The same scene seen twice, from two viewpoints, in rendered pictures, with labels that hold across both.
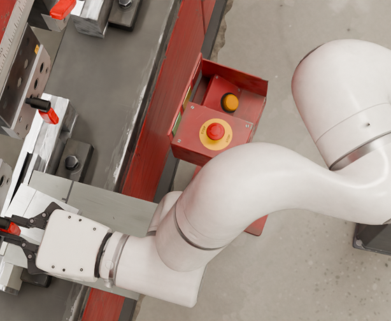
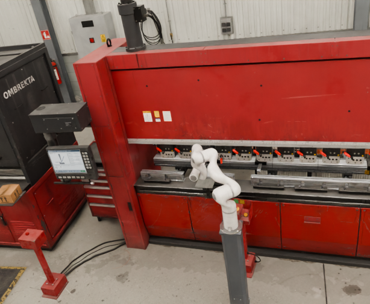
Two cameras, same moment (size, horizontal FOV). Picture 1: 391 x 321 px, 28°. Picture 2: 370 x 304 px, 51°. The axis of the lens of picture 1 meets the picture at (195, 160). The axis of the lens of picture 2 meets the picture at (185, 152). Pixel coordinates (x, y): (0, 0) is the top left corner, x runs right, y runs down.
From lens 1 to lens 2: 310 cm
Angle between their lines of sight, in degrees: 60
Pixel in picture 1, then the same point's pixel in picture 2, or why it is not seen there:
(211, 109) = (241, 207)
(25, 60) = (225, 149)
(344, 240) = not seen: hidden behind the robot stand
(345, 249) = not seen: hidden behind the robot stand
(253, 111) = (244, 219)
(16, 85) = (221, 149)
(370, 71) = (211, 152)
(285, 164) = (197, 146)
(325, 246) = not seen: hidden behind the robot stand
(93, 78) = (241, 184)
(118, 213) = (210, 182)
